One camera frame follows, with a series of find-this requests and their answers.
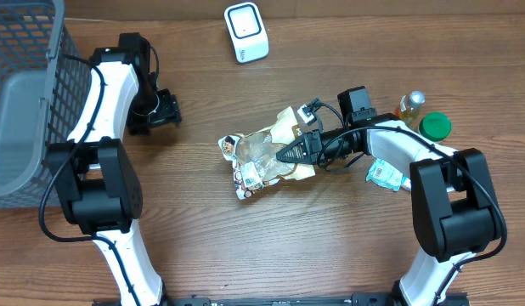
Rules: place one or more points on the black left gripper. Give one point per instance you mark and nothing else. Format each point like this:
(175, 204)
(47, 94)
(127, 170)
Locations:
(172, 113)

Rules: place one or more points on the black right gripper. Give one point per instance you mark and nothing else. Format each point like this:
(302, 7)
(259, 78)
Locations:
(311, 147)

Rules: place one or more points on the brown Pantree snack packet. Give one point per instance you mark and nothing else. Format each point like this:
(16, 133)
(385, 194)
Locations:
(259, 150)

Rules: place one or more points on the brown white snack wrapper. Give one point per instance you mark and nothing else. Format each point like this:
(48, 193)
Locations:
(246, 178)

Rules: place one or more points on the teal white snack packet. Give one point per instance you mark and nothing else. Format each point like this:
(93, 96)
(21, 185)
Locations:
(385, 175)

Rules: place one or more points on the clear plastic container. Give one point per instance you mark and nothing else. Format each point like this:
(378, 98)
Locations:
(410, 107)

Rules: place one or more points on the green lid spice jar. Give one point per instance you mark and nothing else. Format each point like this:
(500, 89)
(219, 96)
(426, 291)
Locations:
(435, 126)

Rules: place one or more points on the teal small carton box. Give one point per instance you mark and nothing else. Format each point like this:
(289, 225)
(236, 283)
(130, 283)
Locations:
(406, 183)

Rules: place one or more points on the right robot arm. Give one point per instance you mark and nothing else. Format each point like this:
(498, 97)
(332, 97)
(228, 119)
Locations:
(456, 217)

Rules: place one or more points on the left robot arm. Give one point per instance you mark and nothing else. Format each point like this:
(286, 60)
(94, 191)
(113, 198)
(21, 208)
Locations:
(97, 186)

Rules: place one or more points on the white barcode scanner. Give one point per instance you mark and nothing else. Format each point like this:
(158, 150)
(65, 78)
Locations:
(247, 32)

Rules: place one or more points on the grey plastic mesh basket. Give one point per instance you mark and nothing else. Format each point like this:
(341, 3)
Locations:
(42, 94)

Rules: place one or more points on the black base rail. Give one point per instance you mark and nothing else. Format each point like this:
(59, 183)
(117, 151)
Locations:
(279, 301)

